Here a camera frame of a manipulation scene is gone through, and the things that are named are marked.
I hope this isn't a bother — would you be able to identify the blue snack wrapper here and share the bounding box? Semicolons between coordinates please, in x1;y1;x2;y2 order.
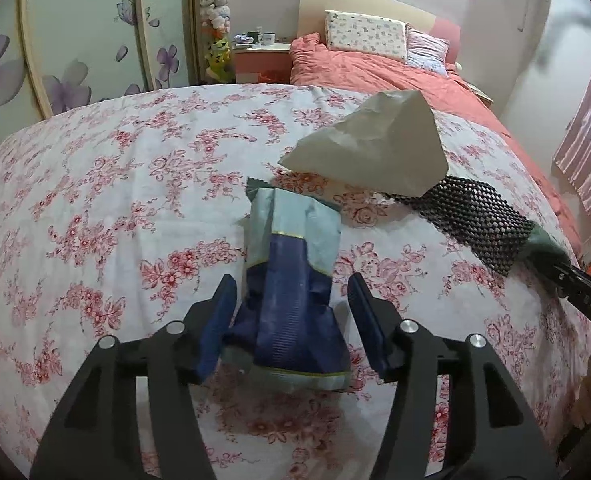
222;179;351;393

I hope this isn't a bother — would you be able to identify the grey-green sock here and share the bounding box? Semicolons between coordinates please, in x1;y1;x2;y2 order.
517;224;571;270

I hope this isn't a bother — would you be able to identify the black foam mesh sleeve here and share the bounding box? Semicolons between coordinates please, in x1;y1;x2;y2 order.
389;176;537;276

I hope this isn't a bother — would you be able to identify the floral white bedsheet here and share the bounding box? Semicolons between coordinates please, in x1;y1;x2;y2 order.
0;84;591;471

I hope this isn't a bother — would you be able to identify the far white nightstand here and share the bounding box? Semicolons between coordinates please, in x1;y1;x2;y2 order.
467;82;494;108

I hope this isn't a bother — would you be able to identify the grey crumpled paper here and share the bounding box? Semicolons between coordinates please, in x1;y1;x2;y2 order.
279;90;448;197

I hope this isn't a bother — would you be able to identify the white door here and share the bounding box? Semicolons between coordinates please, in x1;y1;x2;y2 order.
459;0;550;116

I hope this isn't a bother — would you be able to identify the pink striped pillow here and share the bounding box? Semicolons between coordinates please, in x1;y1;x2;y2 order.
407;27;449;77

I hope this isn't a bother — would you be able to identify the floral white pillow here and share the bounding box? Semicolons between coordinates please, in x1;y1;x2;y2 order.
325;10;407;62

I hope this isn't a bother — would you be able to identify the salmon pink duvet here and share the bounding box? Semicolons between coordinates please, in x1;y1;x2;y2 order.
290;32;582;255

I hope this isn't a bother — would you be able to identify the pink white nightstand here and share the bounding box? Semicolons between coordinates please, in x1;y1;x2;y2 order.
232;42;292;84

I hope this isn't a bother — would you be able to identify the floral sliding wardrobe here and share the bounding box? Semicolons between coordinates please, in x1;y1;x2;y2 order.
0;0;196;144

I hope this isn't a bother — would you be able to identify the beige pink headboard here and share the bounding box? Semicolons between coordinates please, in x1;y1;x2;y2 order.
295;0;460;64

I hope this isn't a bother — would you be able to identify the stuffed toy tower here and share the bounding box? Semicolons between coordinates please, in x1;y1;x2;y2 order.
199;0;234;84

